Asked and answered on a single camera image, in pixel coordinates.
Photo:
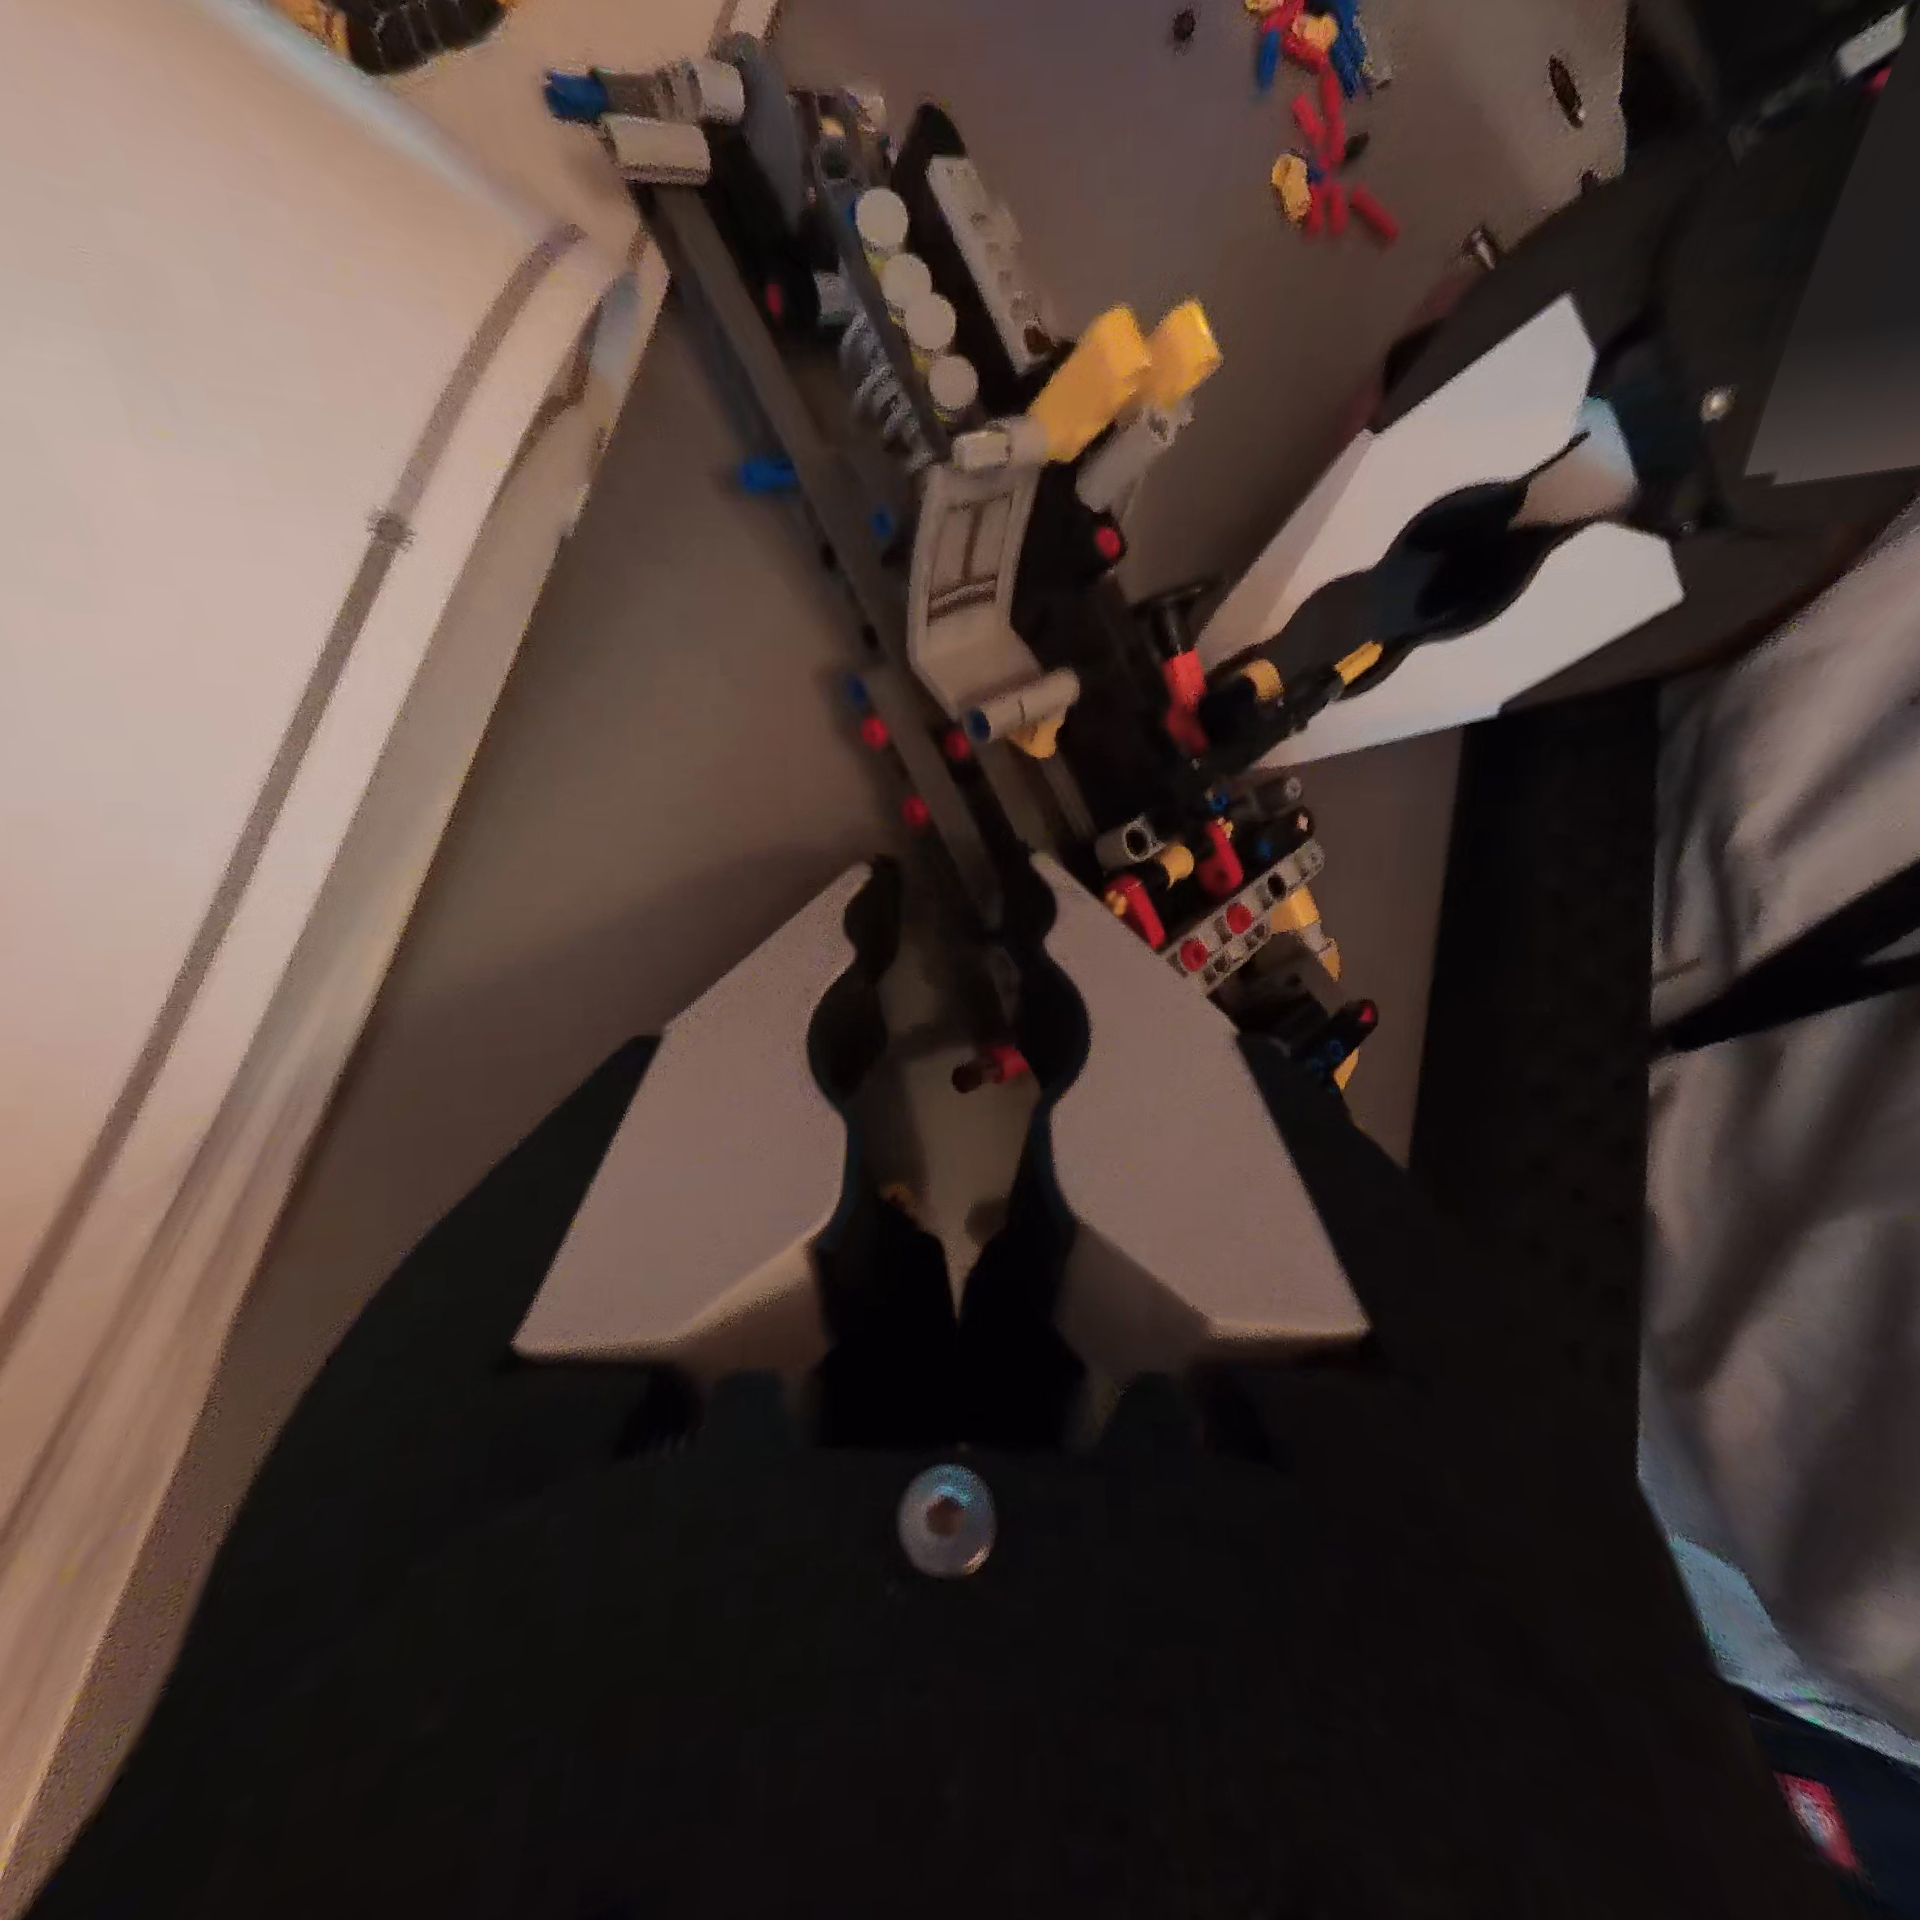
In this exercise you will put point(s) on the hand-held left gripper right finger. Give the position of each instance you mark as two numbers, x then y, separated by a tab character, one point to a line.
1201	1184

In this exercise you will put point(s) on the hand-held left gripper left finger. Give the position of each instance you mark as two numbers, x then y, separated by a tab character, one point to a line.
690	1184

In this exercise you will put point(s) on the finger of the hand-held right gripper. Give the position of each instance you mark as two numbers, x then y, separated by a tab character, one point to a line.
1424	451
1529	629

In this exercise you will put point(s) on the black lego beam yellow axle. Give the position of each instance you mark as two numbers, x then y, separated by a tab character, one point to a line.
1277	693

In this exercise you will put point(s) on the lego car model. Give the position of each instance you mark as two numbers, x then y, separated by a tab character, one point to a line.
974	569

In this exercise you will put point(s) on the pile of red blue lego pins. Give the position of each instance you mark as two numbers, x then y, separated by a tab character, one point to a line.
1328	164

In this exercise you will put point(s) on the lego instruction booklet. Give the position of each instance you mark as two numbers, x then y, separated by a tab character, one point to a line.
224	600

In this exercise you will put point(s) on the person's white printed shirt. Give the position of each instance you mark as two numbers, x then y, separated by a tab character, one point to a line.
1769	1275

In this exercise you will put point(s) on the red printed package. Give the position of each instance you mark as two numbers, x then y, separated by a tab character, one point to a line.
1816	1822

